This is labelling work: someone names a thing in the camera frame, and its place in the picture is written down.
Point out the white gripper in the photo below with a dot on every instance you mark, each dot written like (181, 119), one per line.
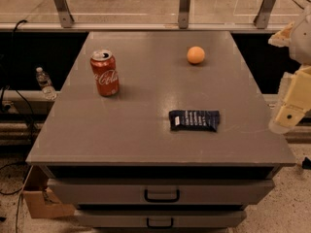
(301, 43)

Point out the dark blue rxbar wrapper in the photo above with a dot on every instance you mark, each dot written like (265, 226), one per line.
(194, 120)

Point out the red coca-cola can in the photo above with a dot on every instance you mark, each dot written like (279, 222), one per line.
(103, 65)

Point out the black object on floor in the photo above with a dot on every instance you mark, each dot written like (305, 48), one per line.
(306, 163)

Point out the orange fruit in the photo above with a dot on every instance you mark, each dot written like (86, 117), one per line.
(195, 55)

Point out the grey drawer cabinet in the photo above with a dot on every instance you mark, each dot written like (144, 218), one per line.
(128, 135)

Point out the lower grey drawer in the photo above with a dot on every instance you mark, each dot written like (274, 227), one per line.
(182, 219)

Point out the grey drawer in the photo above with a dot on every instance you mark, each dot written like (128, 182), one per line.
(182, 219)
(131, 192)

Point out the clear plastic water bottle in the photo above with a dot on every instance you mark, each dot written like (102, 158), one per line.
(45, 82)

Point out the upper grey drawer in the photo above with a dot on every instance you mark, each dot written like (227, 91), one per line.
(131, 192)

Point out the brown cardboard box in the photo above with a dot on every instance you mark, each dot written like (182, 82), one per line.
(40, 200)

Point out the right metal railing bracket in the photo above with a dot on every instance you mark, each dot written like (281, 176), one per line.
(263, 16)

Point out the black upper drawer handle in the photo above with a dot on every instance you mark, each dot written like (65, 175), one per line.
(161, 197)

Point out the black drawer handle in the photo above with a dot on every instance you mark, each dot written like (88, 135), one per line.
(161, 197)
(165, 223)

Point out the black lower drawer handle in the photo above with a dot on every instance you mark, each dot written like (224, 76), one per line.
(165, 223)

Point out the left metal railing bracket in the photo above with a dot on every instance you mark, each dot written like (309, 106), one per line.
(65, 17)

